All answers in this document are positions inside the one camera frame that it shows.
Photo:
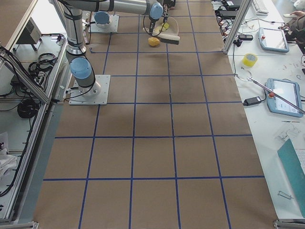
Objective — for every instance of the lower blue teach pendant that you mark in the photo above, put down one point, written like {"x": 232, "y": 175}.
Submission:
{"x": 290, "y": 91}

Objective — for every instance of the beige plastic dustpan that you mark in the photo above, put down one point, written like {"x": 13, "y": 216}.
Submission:
{"x": 171, "y": 21}

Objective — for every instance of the teal folder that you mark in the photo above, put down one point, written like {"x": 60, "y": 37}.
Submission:
{"x": 294, "y": 172}

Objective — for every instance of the upper blue teach pendant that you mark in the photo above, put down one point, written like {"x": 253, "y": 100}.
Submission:
{"x": 273, "y": 40}

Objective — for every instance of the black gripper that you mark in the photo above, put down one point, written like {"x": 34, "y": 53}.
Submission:
{"x": 151, "y": 25}
{"x": 166, "y": 15}

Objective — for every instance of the white keyboard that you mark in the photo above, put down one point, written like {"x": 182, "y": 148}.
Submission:
{"x": 259, "y": 7}

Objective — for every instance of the blue teach pendant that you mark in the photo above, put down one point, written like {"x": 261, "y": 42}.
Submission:
{"x": 273, "y": 40}
{"x": 290, "y": 91}

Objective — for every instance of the beige hand brush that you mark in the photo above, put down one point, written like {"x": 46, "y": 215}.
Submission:
{"x": 169, "y": 36}

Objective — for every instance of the black power brick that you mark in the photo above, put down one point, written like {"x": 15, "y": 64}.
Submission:
{"x": 253, "y": 101}

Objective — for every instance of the pale curved peel piece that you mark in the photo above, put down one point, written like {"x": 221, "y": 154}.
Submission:
{"x": 159, "y": 29}

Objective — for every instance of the grey metal box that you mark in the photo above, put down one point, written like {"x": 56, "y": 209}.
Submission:
{"x": 31, "y": 35}

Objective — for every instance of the yellow-brown potato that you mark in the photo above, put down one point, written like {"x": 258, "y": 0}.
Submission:
{"x": 153, "y": 42}

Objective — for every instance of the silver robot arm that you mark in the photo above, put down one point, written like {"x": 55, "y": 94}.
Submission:
{"x": 154, "y": 9}
{"x": 72, "y": 10}

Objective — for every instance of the diagonal aluminium frame strut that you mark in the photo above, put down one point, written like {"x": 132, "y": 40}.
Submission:
{"x": 236, "y": 25}

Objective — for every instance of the yellow tape roll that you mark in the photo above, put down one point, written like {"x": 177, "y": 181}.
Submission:
{"x": 249, "y": 60}

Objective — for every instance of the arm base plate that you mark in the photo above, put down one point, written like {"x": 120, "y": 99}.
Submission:
{"x": 96, "y": 95}
{"x": 104, "y": 24}

